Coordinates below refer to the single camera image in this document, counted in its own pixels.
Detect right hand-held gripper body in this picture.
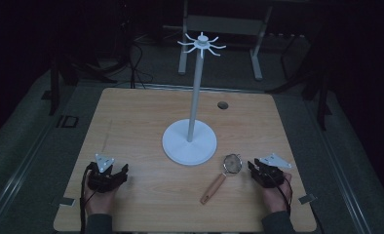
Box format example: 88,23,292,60
253,152,293,189

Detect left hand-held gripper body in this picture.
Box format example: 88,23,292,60
87,153,125,194

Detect wooden-handled small mesh strainer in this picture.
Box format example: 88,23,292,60
199,153,244,206

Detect white hook stand rack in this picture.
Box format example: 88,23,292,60
162,31,227,167

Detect person's left hand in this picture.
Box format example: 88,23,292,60
83,171,120,216

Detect person's right hand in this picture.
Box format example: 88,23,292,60
261,171,293,215

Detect grey tape piece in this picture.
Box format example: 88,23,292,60
58,196,76,208
298,193,318,206

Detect black floor socket box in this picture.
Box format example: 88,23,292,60
56,114,80,129

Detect black metal stand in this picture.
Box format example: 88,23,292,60
266,19,333,132
41,38,118,117

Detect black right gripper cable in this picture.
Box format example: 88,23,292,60
268,172,294,217

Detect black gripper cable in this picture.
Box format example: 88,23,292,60
79,161,98,234
268,172,294,217

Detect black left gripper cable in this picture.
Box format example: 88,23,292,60
79,161,98,234

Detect black floor cables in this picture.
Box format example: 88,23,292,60
123,19,155,90

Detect white metal desk frame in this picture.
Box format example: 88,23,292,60
177,0,275,82

